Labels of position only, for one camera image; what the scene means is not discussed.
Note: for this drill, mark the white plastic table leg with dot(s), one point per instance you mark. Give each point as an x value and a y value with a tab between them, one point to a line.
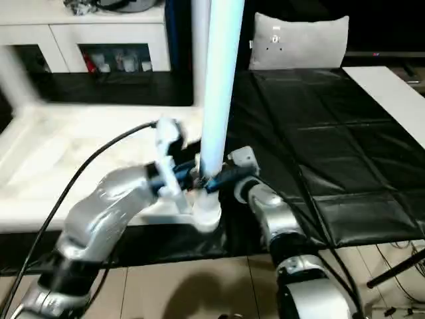
16	76
219	83
198	50

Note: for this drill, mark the white plastic table top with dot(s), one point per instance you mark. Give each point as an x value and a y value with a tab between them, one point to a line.
66	149

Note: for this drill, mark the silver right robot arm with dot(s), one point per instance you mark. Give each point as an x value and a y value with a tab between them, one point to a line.
285	226

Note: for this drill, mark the black work mat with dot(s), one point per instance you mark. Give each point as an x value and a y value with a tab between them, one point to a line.
315	133

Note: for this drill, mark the black box with gold label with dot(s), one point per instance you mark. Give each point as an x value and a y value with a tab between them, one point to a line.
179	36

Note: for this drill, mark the grey printed cushion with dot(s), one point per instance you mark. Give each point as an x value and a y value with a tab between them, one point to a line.
299	40

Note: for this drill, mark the small red bottle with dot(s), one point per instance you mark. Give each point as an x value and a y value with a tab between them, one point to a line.
89	63

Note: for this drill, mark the flat white board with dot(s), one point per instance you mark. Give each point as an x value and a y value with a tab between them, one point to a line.
391	96

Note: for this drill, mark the white cabinet with glass doors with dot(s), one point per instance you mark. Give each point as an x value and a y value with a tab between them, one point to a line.
66	33

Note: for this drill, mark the black metal tube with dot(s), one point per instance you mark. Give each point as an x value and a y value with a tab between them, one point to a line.
395	272

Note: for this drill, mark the black rod red band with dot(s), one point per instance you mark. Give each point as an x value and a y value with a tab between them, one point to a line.
385	54

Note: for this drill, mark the black tangled item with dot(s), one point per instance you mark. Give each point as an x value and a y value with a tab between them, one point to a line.
78	7

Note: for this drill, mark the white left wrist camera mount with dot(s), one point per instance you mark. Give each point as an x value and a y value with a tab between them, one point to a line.
171	149

